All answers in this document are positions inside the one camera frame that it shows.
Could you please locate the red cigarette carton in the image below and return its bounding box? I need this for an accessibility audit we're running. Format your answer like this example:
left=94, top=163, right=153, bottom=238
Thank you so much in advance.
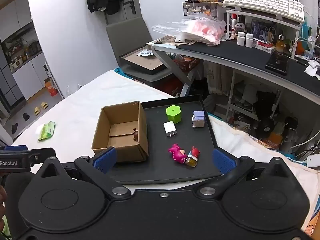
left=253, top=38, right=276, bottom=54

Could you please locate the yellow slipper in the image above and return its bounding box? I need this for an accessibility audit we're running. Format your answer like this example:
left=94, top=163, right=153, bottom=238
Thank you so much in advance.
left=34, top=107, right=41, bottom=116
left=41, top=102, right=48, bottom=109

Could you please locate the brown cardboard box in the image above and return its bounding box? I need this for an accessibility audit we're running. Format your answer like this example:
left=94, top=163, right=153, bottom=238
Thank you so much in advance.
left=92, top=101, right=149, bottom=163

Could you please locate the green wet wipes pack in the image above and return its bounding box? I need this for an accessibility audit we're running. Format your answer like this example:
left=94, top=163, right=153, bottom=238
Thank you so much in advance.
left=38, top=121, right=55, bottom=141

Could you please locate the pink dinosaur toy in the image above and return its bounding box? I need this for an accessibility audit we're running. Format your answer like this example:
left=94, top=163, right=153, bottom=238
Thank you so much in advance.
left=168, top=144, right=187, bottom=164

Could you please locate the white keyboard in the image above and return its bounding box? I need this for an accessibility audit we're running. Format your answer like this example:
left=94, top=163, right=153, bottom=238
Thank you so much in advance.
left=222, top=0, right=305, bottom=23

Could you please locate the black tray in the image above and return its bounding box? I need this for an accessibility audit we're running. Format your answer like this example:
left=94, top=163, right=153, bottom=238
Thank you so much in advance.
left=107, top=95, right=221, bottom=185

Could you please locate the black phone on desk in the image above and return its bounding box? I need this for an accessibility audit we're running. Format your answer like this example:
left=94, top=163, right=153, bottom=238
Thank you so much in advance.
left=265, top=51, right=289, bottom=76

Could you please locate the white pill bottle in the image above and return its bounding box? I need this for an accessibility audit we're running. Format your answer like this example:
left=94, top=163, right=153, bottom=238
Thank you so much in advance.
left=245, top=33, right=254, bottom=48
left=237, top=31, right=246, bottom=46

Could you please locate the clear plastic bag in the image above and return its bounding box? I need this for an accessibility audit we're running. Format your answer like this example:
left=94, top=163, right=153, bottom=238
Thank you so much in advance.
left=152, top=14, right=227, bottom=46

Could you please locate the amber perfume bottle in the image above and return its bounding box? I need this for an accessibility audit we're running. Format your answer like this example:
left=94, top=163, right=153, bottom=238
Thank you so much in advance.
left=276, top=35, right=286, bottom=53

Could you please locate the grey chair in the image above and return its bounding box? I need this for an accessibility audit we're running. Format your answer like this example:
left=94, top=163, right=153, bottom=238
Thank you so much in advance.
left=106, top=17, right=174, bottom=86

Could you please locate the green hexagonal box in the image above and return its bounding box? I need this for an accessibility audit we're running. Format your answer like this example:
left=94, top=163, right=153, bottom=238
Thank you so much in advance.
left=166, top=105, right=181, bottom=124

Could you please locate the white charger plug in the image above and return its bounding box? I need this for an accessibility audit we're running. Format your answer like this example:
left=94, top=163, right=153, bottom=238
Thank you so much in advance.
left=163, top=121, right=177, bottom=137

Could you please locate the framed board on chair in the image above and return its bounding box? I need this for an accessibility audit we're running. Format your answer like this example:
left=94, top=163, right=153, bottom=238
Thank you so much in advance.
left=120, top=48, right=166, bottom=75

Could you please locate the purple cube toy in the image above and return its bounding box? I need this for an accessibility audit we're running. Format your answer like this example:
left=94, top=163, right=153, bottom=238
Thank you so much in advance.
left=191, top=111, right=205, bottom=128

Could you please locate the orange box on floor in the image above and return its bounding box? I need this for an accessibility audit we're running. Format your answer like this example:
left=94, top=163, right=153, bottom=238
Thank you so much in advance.
left=44, top=78, right=58, bottom=96

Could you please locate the red figure with yellow jar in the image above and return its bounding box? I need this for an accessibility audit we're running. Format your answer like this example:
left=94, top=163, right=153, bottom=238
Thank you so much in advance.
left=185, top=146, right=200, bottom=167

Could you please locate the red basket under desk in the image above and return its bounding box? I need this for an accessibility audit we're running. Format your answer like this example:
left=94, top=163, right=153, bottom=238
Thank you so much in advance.
left=174, top=57, right=200, bottom=72

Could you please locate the brown bear figurine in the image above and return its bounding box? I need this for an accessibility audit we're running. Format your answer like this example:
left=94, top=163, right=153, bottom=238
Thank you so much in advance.
left=133, top=128, right=138, bottom=141

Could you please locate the person's left hand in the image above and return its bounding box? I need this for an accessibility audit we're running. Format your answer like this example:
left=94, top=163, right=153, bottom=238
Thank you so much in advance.
left=0, top=186, right=7, bottom=231

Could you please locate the black desk mat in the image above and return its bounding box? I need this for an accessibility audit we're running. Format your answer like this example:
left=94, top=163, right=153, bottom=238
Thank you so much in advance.
left=178, top=41, right=319, bottom=95

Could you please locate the white desk shelf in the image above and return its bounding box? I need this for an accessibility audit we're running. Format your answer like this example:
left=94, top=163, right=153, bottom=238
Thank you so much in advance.
left=225, top=8, right=302, bottom=58

